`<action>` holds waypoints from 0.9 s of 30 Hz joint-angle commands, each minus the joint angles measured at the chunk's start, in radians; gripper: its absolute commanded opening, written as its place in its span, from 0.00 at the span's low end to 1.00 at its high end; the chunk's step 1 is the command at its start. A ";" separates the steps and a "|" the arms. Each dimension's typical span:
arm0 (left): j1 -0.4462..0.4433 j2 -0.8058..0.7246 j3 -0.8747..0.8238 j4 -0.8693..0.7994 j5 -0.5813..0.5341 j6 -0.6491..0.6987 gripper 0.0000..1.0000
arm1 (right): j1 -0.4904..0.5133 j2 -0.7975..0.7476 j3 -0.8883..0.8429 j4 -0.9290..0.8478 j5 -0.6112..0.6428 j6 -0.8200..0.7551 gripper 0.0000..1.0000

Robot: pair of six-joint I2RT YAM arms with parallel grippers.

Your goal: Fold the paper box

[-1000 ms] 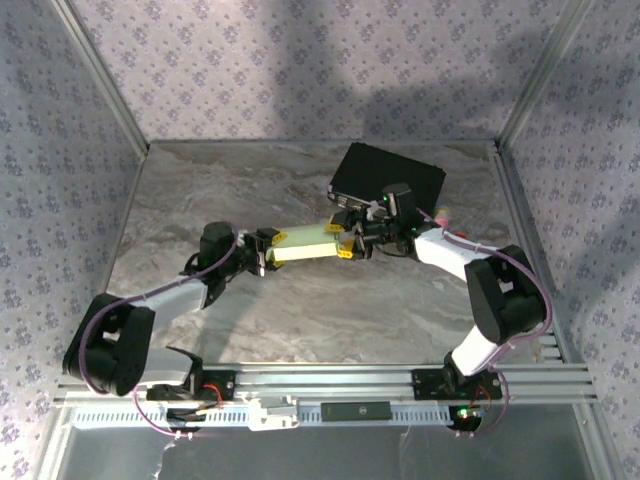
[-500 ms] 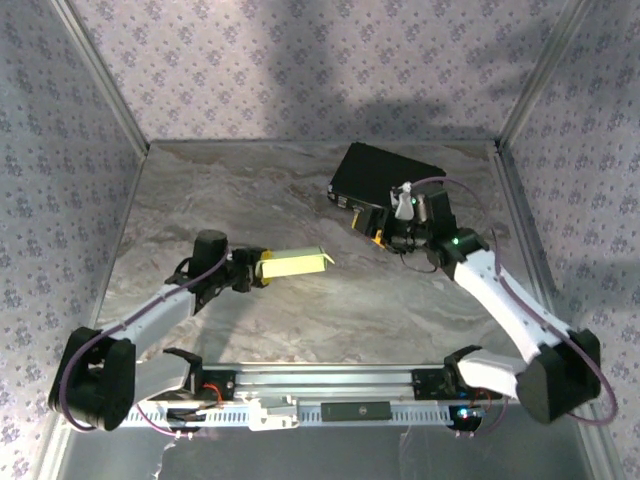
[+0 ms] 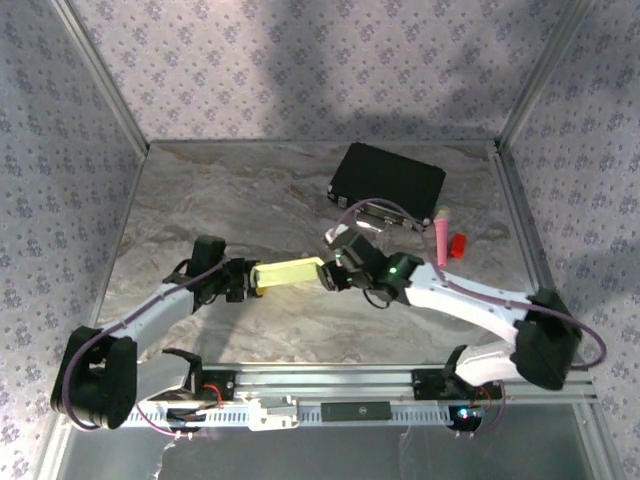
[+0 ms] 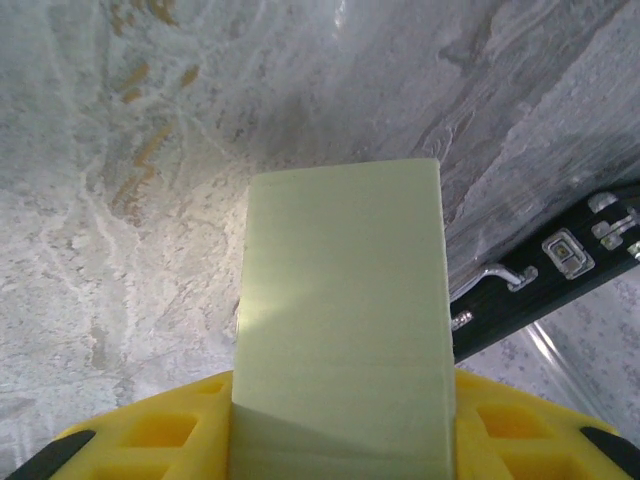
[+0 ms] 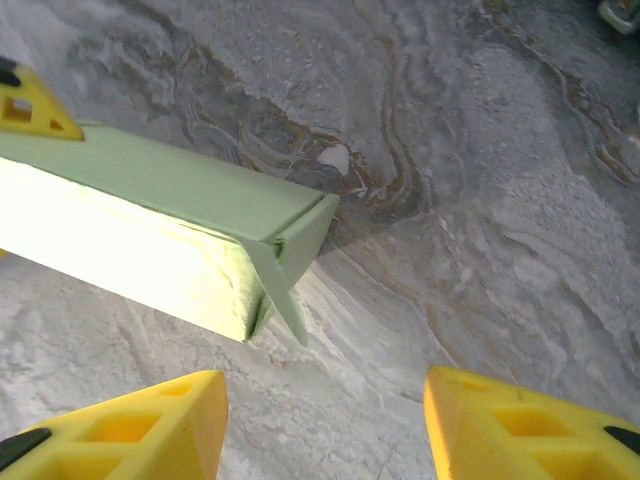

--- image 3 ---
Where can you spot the light green paper box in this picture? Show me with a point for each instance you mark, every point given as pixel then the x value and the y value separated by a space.
pixel 287 273

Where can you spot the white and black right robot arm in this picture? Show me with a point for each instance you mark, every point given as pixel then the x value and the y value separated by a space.
pixel 465 300

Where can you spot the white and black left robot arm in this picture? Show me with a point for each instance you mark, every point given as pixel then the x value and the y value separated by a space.
pixel 150 310

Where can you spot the red block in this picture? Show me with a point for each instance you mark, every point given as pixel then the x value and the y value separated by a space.
pixel 457 245

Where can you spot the black case with metal trim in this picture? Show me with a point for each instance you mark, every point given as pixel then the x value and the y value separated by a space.
pixel 387 175

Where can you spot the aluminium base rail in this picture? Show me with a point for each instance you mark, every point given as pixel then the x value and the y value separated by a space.
pixel 320 382

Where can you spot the white plastic bracket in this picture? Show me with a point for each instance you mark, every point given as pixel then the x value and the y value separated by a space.
pixel 270 417

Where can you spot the black bar on duct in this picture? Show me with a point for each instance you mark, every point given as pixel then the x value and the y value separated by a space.
pixel 357 411

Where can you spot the aluminium side floor rail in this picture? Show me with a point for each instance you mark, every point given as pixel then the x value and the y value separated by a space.
pixel 534 240

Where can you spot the aluminium frame post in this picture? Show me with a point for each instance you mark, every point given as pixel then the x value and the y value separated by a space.
pixel 545 75
pixel 102 75

